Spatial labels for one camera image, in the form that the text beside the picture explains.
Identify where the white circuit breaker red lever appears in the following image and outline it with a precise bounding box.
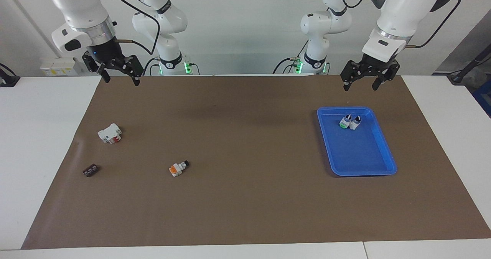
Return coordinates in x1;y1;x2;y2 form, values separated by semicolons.
97;123;123;145

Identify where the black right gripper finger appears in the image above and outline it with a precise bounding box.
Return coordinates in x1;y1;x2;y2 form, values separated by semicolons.
82;52;112;84
109;54;144;87

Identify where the white wall socket box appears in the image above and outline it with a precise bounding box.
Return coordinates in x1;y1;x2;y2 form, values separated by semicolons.
40;57;83;76

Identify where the brown table mat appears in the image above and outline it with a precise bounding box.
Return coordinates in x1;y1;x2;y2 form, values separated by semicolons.
21;75;491;250

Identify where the black clamp mount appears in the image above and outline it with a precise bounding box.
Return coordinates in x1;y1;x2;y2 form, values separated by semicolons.
0;63;20;87

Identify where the blue crate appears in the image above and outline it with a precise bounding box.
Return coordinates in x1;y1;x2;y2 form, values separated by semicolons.
473;81;491;118

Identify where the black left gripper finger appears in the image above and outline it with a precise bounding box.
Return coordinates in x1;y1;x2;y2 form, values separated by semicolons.
371;61;400;91
341;61;368;92

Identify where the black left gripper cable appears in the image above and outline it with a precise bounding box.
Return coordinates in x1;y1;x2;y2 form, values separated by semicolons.
406;0;462;49

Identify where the black stand pole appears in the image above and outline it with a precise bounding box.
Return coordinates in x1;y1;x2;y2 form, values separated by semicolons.
447;43;491;85

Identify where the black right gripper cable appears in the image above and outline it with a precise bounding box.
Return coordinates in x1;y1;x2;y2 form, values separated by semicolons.
101;0;161;56

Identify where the black base cable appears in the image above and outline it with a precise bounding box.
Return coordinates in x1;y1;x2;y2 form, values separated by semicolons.
273;40;309;74
143;56;161;76

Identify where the selector switch with orange block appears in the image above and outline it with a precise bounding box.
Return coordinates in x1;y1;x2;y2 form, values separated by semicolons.
168;160;190;178

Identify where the blue plastic tray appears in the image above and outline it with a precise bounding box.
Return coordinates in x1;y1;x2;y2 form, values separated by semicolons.
317;106;398;177

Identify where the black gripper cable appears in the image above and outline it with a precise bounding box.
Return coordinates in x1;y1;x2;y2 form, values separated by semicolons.
406;0;462;49
101;0;161;56

